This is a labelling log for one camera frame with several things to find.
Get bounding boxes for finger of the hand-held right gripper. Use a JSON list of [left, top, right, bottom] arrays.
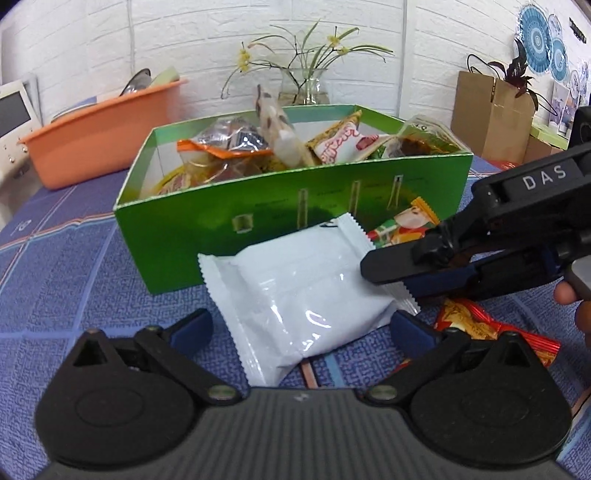
[[405, 261, 491, 302], [360, 203, 485, 285]]

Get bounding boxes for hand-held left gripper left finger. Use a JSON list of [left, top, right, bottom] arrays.
[[73, 308, 242, 403]]

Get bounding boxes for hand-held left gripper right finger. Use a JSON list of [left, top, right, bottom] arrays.
[[364, 309, 539, 403]]

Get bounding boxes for green cardboard box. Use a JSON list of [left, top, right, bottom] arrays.
[[113, 104, 475, 297]]

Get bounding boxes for white plastic packet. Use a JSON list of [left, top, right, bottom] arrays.
[[197, 213, 420, 387]]

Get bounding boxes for person's right hand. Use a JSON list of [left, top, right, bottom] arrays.
[[553, 281, 591, 345]]

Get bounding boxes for cartoon print snack packet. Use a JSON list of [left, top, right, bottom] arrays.
[[366, 196, 442, 251]]

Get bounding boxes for pale green box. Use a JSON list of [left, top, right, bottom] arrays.
[[530, 121, 572, 152]]

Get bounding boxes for brown paper bag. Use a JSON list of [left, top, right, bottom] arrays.
[[451, 54, 537, 163]]

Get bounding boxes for clear packet with brown snack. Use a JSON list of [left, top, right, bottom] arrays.
[[382, 114, 465, 160]]

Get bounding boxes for yellow and red snack packet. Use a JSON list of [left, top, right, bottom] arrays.
[[307, 110, 394, 166]]

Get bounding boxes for purple leafed plant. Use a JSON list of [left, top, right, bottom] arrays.
[[488, 38, 554, 115]]

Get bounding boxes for beige spotted snack packet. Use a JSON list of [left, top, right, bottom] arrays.
[[255, 84, 309, 168]]

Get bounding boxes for clear packet with brown pastry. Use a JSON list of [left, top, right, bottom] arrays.
[[198, 117, 269, 154]]

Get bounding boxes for glass vase with flowering plant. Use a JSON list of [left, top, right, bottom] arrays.
[[221, 19, 396, 108]]

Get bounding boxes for orange plastic basin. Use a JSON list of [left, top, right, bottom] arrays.
[[17, 76, 190, 191]]

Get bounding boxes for metal ladle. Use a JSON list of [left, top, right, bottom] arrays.
[[118, 68, 153, 97]]

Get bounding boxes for white appliance with screen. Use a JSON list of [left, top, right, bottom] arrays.
[[0, 78, 43, 224]]

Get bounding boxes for blue patterned wall plates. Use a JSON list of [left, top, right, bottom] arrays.
[[516, 2, 570, 85]]

